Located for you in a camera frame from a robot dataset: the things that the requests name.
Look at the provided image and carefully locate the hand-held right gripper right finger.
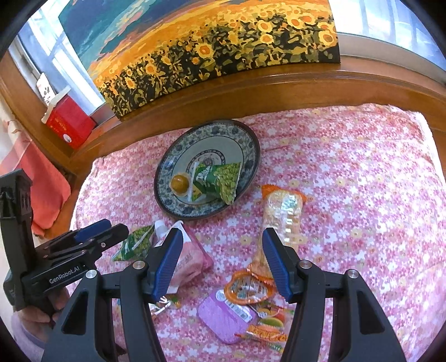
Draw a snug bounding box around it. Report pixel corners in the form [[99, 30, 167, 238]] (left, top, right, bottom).
[[261, 227, 408, 362]]

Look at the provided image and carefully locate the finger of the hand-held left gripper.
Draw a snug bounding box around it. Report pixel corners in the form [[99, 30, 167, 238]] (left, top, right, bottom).
[[35, 219, 112, 255], [43, 224, 130, 267]]

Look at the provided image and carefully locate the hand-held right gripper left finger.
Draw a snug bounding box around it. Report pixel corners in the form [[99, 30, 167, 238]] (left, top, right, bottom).
[[41, 228, 185, 362]]

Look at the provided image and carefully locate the small green snack packet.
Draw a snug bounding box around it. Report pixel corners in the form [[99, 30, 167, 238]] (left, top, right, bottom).
[[111, 224, 156, 261]]

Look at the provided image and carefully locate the fruit print candy packet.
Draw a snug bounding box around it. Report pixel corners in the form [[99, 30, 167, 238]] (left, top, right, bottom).
[[235, 299, 297, 352]]

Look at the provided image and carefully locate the purple tin box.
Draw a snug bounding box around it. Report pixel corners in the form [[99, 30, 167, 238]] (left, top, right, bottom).
[[197, 288, 260, 344]]

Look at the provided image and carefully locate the blue patterned ceramic plate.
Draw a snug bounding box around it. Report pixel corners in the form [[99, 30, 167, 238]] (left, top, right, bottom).
[[154, 119, 262, 221]]

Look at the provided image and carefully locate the person's left hand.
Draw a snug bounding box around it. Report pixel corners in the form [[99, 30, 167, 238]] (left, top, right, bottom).
[[12, 289, 72, 329]]

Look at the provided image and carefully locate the pink snack pouch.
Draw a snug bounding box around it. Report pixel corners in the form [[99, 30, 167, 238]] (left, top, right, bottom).
[[150, 220, 215, 295]]

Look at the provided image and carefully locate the orange red cloth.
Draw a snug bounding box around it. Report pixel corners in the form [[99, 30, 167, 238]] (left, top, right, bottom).
[[0, 139, 72, 230]]

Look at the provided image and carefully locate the long clear orange snack packet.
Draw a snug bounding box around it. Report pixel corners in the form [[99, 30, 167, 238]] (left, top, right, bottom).
[[253, 184, 308, 272]]

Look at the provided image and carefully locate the orange jelly cup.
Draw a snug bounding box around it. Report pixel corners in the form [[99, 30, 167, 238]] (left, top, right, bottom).
[[170, 173, 192, 194]]

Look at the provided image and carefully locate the pink floral bedsheet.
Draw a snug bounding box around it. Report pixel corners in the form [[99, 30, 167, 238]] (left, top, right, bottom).
[[70, 102, 440, 362]]

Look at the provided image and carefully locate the pale pink cloth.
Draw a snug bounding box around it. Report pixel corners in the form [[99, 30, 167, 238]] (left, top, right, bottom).
[[0, 101, 32, 168]]

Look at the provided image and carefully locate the green pea snack packet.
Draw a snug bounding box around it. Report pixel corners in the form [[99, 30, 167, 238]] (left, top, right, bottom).
[[191, 162, 242, 205]]

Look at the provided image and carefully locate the red box with white lid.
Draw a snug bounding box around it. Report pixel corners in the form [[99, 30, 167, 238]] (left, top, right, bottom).
[[41, 87, 97, 150]]

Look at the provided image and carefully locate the white card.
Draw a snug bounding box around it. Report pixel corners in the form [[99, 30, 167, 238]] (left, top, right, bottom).
[[36, 72, 56, 105]]

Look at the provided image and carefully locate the wooden headboard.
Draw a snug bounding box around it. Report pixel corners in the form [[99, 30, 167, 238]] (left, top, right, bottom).
[[0, 57, 446, 232]]

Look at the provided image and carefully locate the sunflower field painting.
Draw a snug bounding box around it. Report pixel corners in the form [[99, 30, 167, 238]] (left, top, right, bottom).
[[57, 0, 341, 121]]

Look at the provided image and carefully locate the window with grey frame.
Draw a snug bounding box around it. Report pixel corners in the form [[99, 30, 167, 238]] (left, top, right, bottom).
[[9, 0, 445, 119]]

